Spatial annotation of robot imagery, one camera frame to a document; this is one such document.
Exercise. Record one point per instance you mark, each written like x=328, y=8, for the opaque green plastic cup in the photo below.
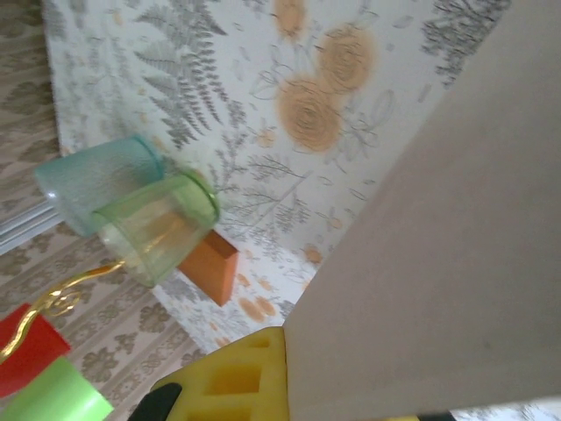
x=61, y=394

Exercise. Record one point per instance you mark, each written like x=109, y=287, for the white paper box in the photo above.
x=438, y=263

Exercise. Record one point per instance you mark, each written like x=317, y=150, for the aluminium frame post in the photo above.
x=22, y=228

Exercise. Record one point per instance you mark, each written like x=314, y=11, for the translucent blue plastic cup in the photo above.
x=87, y=175

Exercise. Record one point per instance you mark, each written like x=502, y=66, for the red plastic cup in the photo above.
x=30, y=351

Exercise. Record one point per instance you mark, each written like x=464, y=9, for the floral table mat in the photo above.
x=219, y=66

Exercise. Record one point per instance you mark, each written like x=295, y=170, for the orange wooden block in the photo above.
x=210, y=272

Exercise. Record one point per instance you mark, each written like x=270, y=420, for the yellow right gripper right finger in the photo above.
x=434, y=418

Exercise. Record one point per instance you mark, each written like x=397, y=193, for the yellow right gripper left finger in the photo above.
x=201, y=373

